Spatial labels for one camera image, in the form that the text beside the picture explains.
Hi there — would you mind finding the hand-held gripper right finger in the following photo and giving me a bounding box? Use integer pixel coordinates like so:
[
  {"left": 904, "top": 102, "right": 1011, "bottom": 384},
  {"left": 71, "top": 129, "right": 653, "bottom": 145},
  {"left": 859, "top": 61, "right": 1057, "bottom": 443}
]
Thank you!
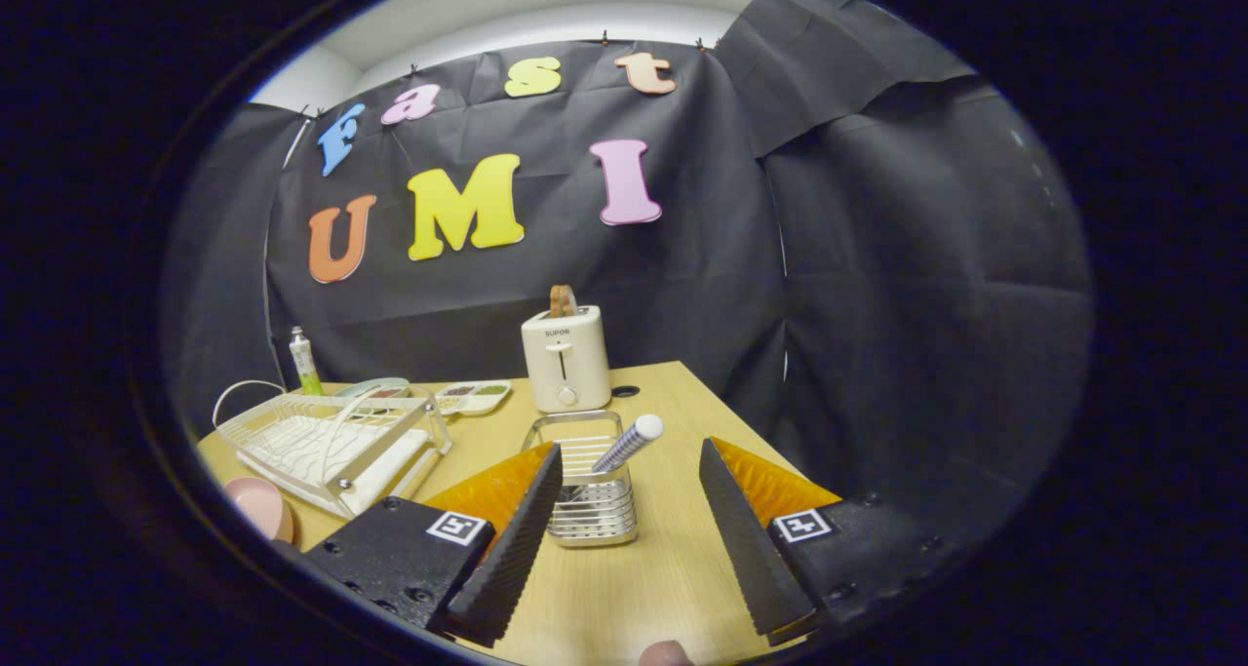
[{"left": 698, "top": 437, "right": 961, "bottom": 647}]

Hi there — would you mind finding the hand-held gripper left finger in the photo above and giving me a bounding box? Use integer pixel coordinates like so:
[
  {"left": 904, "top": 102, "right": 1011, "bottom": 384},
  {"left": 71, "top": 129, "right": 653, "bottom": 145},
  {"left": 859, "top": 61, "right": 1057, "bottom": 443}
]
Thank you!
[{"left": 292, "top": 442, "right": 565, "bottom": 647}]

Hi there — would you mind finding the metal wire basket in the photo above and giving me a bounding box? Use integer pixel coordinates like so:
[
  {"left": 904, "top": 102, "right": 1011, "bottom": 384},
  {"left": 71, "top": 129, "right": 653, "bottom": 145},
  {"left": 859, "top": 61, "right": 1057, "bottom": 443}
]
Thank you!
[{"left": 522, "top": 410, "right": 640, "bottom": 548}]

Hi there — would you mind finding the spoon with blue checked handle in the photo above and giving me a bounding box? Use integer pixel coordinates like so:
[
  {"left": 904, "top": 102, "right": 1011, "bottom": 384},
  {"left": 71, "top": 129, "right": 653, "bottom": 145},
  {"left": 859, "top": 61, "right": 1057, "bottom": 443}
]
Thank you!
[{"left": 591, "top": 413, "right": 665, "bottom": 475}]

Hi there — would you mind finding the white wire dish rack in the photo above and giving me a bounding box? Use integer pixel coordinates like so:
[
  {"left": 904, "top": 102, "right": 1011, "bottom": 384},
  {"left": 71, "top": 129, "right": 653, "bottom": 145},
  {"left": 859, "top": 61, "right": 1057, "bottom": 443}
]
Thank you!
[{"left": 213, "top": 380, "right": 453, "bottom": 520}]

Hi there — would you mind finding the pink plate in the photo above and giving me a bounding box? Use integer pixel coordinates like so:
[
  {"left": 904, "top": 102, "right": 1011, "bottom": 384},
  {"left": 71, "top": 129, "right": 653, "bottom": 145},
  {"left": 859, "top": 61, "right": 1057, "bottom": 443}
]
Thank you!
[{"left": 223, "top": 477, "right": 294, "bottom": 544}]

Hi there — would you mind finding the light green plate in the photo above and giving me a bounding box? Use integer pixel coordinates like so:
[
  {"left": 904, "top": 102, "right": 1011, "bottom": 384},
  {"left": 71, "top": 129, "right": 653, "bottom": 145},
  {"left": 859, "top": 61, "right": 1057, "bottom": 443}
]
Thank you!
[{"left": 334, "top": 377, "right": 410, "bottom": 401}]

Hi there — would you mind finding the white divided tray with beans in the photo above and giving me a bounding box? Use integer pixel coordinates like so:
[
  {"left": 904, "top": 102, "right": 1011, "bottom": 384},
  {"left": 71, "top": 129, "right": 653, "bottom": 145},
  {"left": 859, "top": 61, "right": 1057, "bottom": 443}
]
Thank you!
[{"left": 433, "top": 380, "right": 513, "bottom": 416}]

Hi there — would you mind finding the white toaster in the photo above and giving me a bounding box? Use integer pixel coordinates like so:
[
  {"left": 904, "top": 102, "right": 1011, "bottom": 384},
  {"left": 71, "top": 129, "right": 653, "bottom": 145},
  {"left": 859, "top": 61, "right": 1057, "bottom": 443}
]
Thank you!
[{"left": 521, "top": 305, "right": 612, "bottom": 414}]

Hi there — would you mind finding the black backdrop cloth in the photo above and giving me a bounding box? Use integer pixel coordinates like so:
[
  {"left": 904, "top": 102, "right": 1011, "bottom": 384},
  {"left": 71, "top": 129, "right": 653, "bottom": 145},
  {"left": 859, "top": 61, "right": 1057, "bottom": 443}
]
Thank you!
[{"left": 161, "top": 0, "right": 1093, "bottom": 550}]

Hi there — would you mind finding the green and white bottle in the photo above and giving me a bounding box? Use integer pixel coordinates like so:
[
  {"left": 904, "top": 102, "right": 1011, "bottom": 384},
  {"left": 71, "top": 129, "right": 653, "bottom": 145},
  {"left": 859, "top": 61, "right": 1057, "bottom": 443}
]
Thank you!
[{"left": 290, "top": 327, "right": 325, "bottom": 397}]

